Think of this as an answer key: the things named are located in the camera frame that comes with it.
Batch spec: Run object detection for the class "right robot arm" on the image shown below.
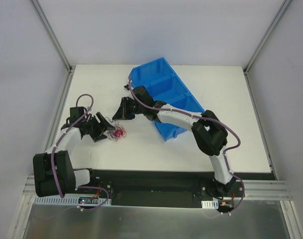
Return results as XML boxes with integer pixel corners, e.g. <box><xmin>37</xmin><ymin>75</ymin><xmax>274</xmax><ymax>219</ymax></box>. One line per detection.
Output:
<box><xmin>112</xmin><ymin>85</ymin><xmax>236</xmax><ymax>198</ymax></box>

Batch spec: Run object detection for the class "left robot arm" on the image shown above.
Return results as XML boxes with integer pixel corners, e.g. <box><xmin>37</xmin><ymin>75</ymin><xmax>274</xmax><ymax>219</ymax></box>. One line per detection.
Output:
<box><xmin>33</xmin><ymin>107</ymin><xmax>114</xmax><ymax>198</ymax></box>

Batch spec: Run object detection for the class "blue three-compartment bin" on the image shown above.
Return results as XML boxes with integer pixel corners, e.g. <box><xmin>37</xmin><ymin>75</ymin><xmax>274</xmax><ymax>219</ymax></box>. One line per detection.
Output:
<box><xmin>128</xmin><ymin>57</ymin><xmax>207</xmax><ymax>142</ymax></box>

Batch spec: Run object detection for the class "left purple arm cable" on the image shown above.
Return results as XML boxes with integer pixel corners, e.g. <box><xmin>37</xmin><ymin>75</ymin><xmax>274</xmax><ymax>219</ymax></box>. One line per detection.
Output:
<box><xmin>50</xmin><ymin>94</ymin><xmax>109</xmax><ymax>212</ymax></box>

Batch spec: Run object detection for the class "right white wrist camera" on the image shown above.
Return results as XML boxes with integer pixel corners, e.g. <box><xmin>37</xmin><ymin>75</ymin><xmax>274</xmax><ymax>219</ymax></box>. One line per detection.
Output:
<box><xmin>124</xmin><ymin>84</ymin><xmax>132</xmax><ymax>91</ymax></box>

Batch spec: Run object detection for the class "left aluminium frame post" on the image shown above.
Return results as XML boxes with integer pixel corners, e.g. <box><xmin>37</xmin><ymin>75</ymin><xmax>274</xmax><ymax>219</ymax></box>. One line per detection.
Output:
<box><xmin>30</xmin><ymin>0</ymin><xmax>73</xmax><ymax>72</ymax></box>

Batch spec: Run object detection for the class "aluminium frame post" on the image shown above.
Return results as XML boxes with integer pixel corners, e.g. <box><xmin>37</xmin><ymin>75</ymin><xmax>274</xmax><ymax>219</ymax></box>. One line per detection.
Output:
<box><xmin>30</xmin><ymin>0</ymin><xmax>73</xmax><ymax>72</ymax></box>
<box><xmin>243</xmin><ymin>0</ymin><xmax>293</xmax><ymax>75</ymax></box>

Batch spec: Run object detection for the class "left white cable duct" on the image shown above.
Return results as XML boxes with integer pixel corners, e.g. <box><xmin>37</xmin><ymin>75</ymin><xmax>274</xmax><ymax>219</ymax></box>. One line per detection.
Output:
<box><xmin>34</xmin><ymin>196</ymin><xmax>111</xmax><ymax>207</ymax></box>

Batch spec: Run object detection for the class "white cable duct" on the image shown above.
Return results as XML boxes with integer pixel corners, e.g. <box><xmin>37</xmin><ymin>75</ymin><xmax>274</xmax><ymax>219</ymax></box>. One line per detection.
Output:
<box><xmin>201</xmin><ymin>200</ymin><xmax>219</xmax><ymax>210</ymax></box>
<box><xmin>34</xmin><ymin>196</ymin><xmax>111</xmax><ymax>207</ymax></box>

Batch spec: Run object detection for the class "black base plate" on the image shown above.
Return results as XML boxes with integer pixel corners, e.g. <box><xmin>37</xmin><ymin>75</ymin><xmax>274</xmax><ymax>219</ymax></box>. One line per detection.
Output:
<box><xmin>74</xmin><ymin>169</ymin><xmax>241</xmax><ymax>208</ymax></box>

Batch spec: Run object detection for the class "right white cable duct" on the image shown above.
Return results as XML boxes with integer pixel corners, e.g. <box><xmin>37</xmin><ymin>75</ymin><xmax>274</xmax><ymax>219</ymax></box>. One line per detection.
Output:
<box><xmin>201</xmin><ymin>200</ymin><xmax>219</xmax><ymax>210</ymax></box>

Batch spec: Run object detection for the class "right aluminium frame post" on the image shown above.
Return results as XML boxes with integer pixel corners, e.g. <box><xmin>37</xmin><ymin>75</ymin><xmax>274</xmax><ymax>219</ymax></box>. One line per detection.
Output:
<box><xmin>243</xmin><ymin>0</ymin><xmax>293</xmax><ymax>75</ymax></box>

